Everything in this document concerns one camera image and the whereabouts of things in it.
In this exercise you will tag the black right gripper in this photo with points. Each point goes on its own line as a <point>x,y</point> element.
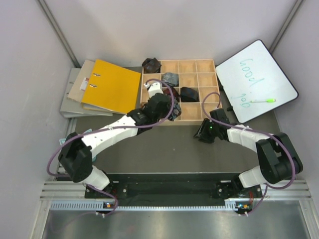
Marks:
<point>202,134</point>

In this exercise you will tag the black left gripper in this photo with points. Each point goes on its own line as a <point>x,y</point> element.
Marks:
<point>167,110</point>

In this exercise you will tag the navy floral long tie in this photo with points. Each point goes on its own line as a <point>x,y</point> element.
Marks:
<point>176,112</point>

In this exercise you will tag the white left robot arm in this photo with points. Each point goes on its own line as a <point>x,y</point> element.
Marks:
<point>76,156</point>

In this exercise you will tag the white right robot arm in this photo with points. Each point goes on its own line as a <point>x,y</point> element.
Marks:
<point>277,157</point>

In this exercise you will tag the red black rolled tie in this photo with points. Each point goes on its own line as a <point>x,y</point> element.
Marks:
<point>175,93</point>

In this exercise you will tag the grey patterned rolled tie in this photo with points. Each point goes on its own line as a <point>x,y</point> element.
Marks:
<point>172,79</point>

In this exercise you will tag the dark blue rolled tie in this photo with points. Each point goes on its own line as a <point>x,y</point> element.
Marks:
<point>188,95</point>

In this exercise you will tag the dark maroon rolled tie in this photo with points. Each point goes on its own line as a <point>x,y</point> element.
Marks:
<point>151,65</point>

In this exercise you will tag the wooden grid organizer box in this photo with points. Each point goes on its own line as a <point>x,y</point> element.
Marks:
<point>197,88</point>

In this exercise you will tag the green marker pen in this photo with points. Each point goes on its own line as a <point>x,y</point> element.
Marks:
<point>263,101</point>

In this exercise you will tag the small whiteboard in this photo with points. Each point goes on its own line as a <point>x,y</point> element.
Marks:
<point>253,74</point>

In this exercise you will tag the teal cat-ear headphones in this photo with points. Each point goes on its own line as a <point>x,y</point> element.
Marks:
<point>75,145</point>

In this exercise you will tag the yellow ring binder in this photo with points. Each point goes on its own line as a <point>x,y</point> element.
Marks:
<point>111,88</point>

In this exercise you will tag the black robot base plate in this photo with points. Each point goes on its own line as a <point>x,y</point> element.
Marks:
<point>156,191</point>

